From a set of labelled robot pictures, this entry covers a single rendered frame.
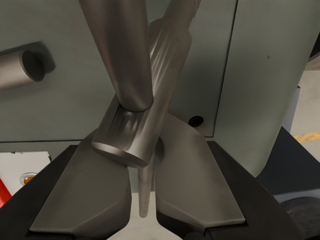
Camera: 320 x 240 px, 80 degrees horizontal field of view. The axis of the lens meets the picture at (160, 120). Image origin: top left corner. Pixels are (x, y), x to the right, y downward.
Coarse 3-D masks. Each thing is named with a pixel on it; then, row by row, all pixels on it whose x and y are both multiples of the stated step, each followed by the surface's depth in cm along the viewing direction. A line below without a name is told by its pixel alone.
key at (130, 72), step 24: (96, 0) 3; (120, 0) 3; (144, 0) 3; (96, 24) 3; (120, 24) 3; (144, 24) 4; (120, 48) 4; (144, 48) 4; (120, 72) 5; (144, 72) 5; (120, 96) 6; (144, 96) 6; (144, 168) 13; (144, 192) 18; (144, 216) 26
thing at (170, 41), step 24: (192, 0) 9; (168, 24) 8; (168, 48) 8; (168, 72) 7; (168, 96) 7; (120, 120) 6; (144, 120) 6; (96, 144) 6; (120, 144) 6; (144, 144) 6
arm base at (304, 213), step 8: (288, 200) 50; (296, 200) 50; (304, 200) 49; (312, 200) 49; (288, 208) 49; (296, 208) 48; (304, 208) 48; (312, 208) 48; (296, 216) 48; (304, 216) 47; (312, 216) 47; (296, 224) 47; (304, 224) 46; (312, 224) 46; (304, 232) 46; (312, 232) 45
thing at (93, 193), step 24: (72, 168) 8; (96, 168) 8; (120, 168) 8; (72, 192) 7; (96, 192) 7; (120, 192) 7; (48, 216) 6; (72, 216) 6; (96, 216) 6; (120, 216) 7
